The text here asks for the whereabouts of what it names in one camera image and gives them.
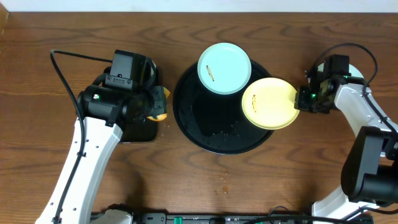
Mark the black round tray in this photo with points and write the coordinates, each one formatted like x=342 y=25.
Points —
x=215 y=122

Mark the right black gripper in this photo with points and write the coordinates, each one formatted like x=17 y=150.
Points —
x=301 y=104

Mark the yellow plate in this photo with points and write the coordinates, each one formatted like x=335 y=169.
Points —
x=268 y=103

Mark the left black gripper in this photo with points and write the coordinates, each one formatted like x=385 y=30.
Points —
x=158 y=101

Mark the black rectangular tray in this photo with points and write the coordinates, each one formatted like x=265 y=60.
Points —
x=142 y=129

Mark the green and yellow sponge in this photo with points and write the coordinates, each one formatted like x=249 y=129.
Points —
x=162 y=116

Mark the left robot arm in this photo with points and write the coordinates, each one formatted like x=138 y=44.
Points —
x=123 y=104

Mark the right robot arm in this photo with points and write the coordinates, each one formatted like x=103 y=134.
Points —
x=369 y=174

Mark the light blue plate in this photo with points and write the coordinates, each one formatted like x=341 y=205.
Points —
x=353 y=70
x=224 y=68

